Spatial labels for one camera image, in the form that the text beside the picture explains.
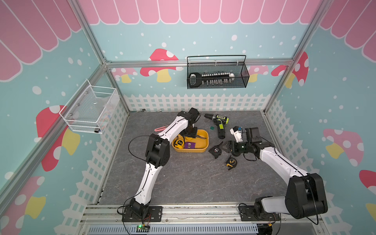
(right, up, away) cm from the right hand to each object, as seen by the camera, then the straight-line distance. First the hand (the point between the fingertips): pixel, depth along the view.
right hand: (225, 146), depth 86 cm
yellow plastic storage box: (-13, +1, +15) cm, 20 cm away
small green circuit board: (-5, +11, +24) cm, 27 cm away
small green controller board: (-46, -40, -13) cm, 62 cm away
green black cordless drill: (+1, +16, +23) cm, 28 cm away
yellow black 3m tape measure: (+5, -11, +4) cm, 12 cm away
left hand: (-21, +5, +13) cm, 25 cm away
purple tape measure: (-21, -1, +11) cm, 24 cm away
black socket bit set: (-17, +41, +4) cm, 44 cm away
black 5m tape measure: (-4, -4, +8) cm, 10 cm away
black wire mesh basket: (+11, +41, +6) cm, 43 cm away
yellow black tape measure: (-28, 0, +11) cm, 30 cm away
